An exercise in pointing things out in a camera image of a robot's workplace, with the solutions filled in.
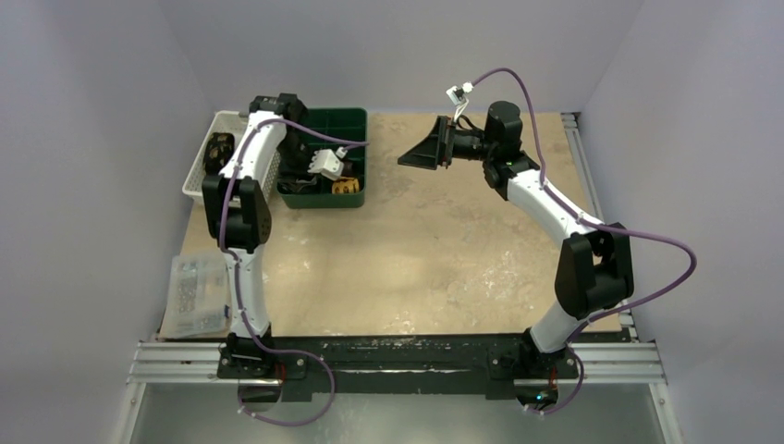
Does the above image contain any rolled yellow tie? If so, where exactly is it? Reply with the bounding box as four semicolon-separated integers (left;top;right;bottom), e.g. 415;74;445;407
331;177;361;194

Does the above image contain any black gold patterned tie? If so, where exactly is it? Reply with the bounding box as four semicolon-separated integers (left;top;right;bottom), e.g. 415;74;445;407
202;132;236;175

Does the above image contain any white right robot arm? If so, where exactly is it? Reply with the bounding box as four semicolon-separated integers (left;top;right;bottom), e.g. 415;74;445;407
398;101;634;376

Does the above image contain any aluminium frame rail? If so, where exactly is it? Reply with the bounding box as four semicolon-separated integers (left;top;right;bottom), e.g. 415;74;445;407
129;102;634;399

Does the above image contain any green compartment tray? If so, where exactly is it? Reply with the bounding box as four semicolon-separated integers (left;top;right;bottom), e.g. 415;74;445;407
276;107;368;209

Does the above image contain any clear plastic storage box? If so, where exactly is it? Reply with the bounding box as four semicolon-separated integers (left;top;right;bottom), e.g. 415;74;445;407
160;252;230;339

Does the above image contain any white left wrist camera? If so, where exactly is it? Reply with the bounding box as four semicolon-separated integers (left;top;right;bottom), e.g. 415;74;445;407
307;147;348;181

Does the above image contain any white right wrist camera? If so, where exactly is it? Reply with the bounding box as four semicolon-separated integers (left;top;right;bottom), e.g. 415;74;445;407
446;82;473;122

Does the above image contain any rolled dark red tie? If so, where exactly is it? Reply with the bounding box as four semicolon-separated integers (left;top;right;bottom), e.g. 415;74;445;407
340;160;357;178

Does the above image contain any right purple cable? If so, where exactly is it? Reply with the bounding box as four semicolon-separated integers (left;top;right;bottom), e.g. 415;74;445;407
472;67;698;416

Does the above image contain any white plastic basket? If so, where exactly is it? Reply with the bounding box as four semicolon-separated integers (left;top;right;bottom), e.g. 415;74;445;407
182;110;288;206

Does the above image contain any purple cable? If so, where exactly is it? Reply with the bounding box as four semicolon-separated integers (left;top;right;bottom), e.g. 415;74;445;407
219;117;372;429
472;67;698;416

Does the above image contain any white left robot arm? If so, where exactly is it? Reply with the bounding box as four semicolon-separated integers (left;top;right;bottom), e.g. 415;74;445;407
202;93;314;378

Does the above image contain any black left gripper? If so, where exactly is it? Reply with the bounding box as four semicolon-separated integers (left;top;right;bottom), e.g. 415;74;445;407
276;133;325;191

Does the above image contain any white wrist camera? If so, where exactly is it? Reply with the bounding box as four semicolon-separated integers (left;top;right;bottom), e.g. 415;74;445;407
307;147;348;181
446;82;473;122

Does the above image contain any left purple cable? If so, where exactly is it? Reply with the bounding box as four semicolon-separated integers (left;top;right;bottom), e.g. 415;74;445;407
219;117;372;429

